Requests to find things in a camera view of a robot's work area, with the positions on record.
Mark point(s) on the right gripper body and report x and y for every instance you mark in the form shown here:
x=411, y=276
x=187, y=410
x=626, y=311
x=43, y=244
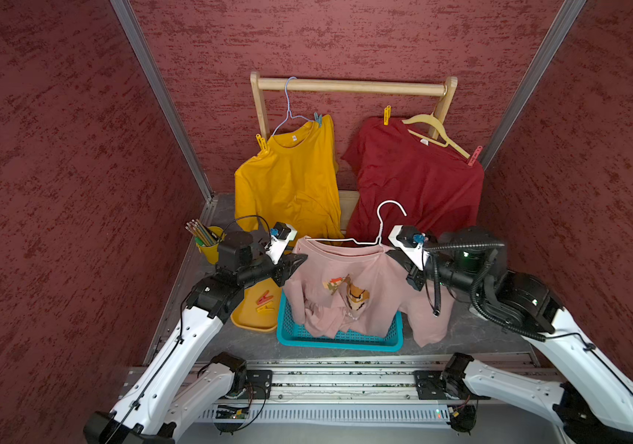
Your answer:
x=441, y=265

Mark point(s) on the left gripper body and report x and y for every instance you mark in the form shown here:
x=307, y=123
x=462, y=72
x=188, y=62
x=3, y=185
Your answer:
x=260, y=268

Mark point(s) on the yellow clothespin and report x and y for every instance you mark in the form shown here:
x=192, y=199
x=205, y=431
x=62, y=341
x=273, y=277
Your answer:
x=387, y=113
x=262, y=143
x=267, y=307

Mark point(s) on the pink printed t-shirt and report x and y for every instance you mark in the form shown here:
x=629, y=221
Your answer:
x=340, y=289

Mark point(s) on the white wire hanger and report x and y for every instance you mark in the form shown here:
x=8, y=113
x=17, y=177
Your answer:
x=379, y=238

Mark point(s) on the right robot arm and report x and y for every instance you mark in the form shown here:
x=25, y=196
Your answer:
x=594, y=403

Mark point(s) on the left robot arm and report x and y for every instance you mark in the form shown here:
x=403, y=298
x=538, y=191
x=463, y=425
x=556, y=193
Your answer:
x=157, y=408

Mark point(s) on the cream plastic hanger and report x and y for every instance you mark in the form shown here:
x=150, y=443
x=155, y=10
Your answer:
x=437, y=133

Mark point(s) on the yellow pencil cup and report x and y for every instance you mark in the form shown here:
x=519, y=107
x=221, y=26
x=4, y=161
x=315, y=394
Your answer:
x=211, y=253

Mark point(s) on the pencils bundle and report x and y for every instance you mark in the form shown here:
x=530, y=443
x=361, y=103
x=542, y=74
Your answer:
x=203, y=235

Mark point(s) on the yellow plastic tray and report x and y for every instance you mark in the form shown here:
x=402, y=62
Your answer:
x=246, y=317

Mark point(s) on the teal plastic basket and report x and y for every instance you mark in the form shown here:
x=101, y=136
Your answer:
x=293, y=335

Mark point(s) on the yellow t-shirt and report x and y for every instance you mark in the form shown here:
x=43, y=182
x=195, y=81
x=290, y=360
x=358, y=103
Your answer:
x=292, y=180

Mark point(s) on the dark red t-shirt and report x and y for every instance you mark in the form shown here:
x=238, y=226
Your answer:
x=435, y=186

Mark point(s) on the pink clothespin on red shirt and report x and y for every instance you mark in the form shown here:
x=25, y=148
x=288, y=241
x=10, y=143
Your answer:
x=472, y=160

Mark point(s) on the wooden clothes rack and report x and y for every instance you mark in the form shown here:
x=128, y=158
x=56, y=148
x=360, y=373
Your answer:
x=445, y=92

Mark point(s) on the yellow clothespin on red shirt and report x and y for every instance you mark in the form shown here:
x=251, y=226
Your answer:
x=387, y=113

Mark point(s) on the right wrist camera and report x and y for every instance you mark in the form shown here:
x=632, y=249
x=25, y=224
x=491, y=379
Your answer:
x=412, y=242

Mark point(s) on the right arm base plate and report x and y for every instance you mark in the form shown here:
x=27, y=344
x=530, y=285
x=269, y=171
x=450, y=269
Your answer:
x=431, y=386

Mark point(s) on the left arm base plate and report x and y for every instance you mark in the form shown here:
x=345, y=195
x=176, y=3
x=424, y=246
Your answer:
x=257, y=385

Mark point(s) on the aluminium mounting rail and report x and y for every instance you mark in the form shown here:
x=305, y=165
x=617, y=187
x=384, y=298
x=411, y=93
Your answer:
x=378, y=393

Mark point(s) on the light blue wire hanger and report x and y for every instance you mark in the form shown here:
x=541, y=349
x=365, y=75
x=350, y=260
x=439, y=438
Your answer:
x=289, y=115

